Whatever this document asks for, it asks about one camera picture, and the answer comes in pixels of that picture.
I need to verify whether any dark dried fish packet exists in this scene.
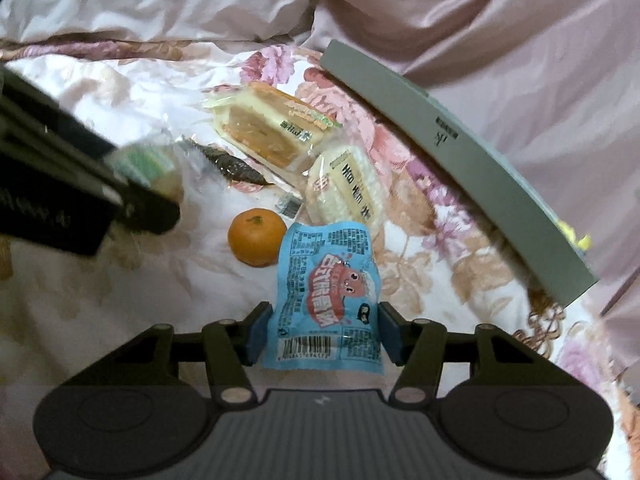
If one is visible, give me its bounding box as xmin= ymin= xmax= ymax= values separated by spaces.
xmin=175 ymin=135 xmax=275 ymax=189

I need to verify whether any floral bed sheet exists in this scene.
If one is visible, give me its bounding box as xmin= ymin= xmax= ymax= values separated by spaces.
xmin=0 ymin=40 xmax=640 ymax=461

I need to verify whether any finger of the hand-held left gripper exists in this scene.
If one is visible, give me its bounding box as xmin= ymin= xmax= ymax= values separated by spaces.
xmin=111 ymin=180 xmax=182 ymax=235

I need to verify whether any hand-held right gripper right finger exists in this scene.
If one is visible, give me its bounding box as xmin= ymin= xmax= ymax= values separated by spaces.
xmin=378 ymin=301 xmax=590 ymax=408

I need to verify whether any green and white snack packet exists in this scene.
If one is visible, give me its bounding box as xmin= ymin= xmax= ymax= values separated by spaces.
xmin=107 ymin=142 xmax=186 ymax=202

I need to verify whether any light blue sausage packet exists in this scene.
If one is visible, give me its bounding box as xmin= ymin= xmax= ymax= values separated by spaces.
xmin=263 ymin=221 xmax=387 ymax=375

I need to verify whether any yellow toast bread packet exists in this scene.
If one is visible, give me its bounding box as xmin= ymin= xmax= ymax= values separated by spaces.
xmin=201 ymin=81 xmax=345 ymax=184

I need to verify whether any orange mandarin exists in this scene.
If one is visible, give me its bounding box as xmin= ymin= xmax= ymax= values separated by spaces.
xmin=228 ymin=208 xmax=289 ymax=268

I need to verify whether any white rice cracker packet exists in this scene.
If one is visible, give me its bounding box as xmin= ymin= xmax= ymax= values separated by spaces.
xmin=276 ymin=144 xmax=389 ymax=229

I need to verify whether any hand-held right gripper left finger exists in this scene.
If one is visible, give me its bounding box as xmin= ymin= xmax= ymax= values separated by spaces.
xmin=60 ymin=301 xmax=273 ymax=407

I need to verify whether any pink satin curtain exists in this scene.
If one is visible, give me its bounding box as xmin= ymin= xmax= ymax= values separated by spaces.
xmin=287 ymin=0 xmax=640 ymax=313

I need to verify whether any grey shallow tray box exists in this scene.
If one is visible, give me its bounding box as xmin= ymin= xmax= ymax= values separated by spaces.
xmin=320 ymin=39 xmax=600 ymax=309

